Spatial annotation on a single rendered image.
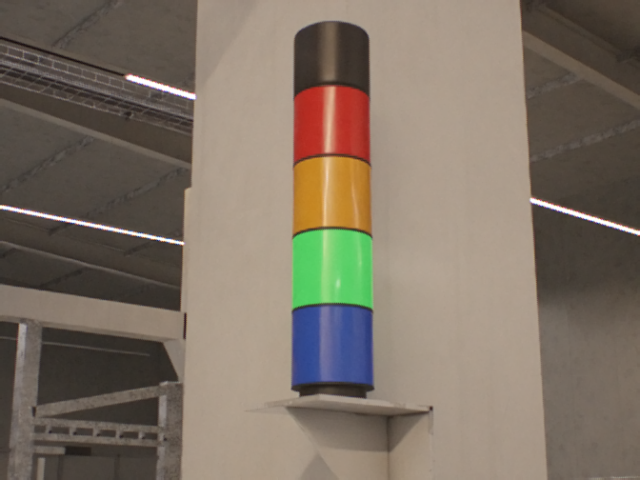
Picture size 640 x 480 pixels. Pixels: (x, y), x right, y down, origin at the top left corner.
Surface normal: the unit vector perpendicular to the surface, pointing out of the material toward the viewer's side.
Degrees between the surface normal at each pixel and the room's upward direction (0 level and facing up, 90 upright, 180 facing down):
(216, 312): 90
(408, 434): 90
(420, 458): 90
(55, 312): 90
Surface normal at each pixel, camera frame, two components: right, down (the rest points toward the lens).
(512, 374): 0.64, -0.21
